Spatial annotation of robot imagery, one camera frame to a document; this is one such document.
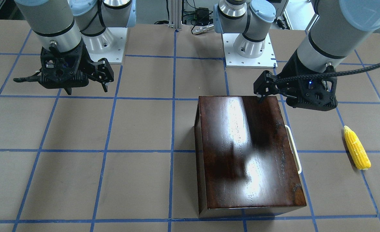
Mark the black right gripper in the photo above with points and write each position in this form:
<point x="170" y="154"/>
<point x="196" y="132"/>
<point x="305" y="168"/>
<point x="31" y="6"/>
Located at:
<point x="85" y="63"/>

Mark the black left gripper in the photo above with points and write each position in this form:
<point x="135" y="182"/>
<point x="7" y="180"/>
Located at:
<point x="292" y="67"/>

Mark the wooden drawer with white handle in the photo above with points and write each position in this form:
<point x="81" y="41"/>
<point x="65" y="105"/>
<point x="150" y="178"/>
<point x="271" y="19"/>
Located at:
<point x="294" y="149"/>

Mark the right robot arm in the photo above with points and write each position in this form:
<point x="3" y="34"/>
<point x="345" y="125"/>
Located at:
<point x="76" y="39"/>

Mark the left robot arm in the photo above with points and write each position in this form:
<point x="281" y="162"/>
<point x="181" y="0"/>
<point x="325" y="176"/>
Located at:
<point x="341" y="27"/>

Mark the dark wooden drawer cabinet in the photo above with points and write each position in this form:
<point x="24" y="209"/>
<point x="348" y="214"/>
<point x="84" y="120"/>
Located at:
<point x="244" y="160"/>

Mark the yellow corn cob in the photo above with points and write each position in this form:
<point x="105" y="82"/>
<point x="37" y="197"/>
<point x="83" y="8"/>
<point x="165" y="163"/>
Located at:
<point x="356" y="149"/>

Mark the silver cylinder tool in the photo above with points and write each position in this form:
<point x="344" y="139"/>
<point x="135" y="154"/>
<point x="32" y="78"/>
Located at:
<point x="203" y="29"/>

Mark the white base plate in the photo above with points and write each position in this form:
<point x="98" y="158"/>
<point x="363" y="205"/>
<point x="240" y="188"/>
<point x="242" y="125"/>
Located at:
<point x="241" y="53"/>
<point x="110" y="45"/>

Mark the black electronics box with cables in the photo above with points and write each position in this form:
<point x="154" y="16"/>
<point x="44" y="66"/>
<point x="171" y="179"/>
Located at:
<point x="194" y="15"/>

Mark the aluminium frame post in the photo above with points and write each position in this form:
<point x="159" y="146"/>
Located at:
<point x="175" y="14"/>

